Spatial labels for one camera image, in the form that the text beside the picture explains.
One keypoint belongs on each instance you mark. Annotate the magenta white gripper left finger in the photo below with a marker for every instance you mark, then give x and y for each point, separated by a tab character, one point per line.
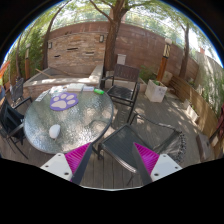
70	166

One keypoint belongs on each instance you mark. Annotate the white square planter box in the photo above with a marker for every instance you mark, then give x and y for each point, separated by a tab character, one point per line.
155	91

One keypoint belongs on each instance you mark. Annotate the purple paw print mousepad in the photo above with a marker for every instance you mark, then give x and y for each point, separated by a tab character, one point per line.
63	101

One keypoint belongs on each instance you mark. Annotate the black chair left far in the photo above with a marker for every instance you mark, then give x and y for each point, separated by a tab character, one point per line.
16	91

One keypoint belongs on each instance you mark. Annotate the black metal chair near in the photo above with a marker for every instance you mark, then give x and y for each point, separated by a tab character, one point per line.
119	144

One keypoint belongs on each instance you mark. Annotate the white computer mouse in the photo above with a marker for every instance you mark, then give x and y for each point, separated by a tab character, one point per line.
54	131

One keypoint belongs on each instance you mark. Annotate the round glass patio table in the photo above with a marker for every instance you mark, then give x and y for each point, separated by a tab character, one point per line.
85	122

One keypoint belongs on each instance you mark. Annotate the central tree trunk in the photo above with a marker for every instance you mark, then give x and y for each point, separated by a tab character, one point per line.
118	9

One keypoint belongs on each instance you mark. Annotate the stone raised planter bed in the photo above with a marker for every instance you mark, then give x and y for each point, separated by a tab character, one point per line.
35	87

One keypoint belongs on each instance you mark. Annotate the wooden lamp post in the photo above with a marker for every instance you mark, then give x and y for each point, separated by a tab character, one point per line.
166	53

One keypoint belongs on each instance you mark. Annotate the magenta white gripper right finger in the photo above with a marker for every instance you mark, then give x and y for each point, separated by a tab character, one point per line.
153	166

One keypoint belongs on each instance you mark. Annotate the black metal chair far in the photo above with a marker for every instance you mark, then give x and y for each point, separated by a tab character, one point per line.
120	94

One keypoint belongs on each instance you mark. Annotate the white book stack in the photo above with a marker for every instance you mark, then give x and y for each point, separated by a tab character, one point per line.
75	87

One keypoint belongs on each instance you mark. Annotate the green bottle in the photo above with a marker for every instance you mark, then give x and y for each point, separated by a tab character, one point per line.
99	91

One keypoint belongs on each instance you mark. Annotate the black chair left near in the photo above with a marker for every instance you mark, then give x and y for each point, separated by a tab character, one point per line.
12	123

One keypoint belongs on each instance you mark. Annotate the black metal chair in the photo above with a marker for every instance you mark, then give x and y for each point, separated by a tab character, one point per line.
119	144
120	94

